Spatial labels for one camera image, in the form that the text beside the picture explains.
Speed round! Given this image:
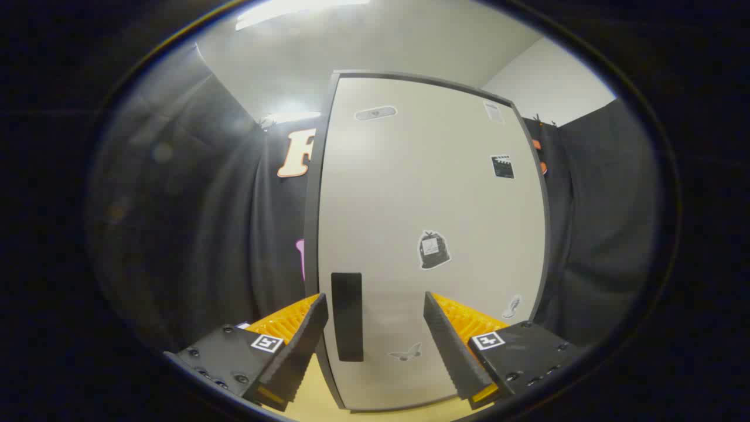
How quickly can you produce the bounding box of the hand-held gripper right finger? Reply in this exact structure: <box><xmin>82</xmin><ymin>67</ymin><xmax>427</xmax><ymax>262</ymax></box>
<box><xmin>423</xmin><ymin>291</ymin><xmax>587</xmax><ymax>411</ymax></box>

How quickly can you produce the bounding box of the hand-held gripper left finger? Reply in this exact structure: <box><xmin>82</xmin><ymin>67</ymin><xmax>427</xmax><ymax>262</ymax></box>
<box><xmin>163</xmin><ymin>292</ymin><xmax>330</xmax><ymax>413</ymax></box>

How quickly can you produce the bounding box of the black door handle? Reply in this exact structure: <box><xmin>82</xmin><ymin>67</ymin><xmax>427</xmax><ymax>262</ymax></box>
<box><xmin>331</xmin><ymin>272</ymin><xmax>364</xmax><ymax>362</ymax></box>

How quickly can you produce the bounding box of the dark grey shoe cabinet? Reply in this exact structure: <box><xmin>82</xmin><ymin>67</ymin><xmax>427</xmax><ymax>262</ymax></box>
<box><xmin>303</xmin><ymin>70</ymin><xmax>551</xmax><ymax>414</ymax></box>

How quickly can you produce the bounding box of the black backdrop cloth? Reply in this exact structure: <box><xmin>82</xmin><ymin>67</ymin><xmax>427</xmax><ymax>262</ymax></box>
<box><xmin>88</xmin><ymin>47</ymin><xmax>663</xmax><ymax>352</ymax></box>

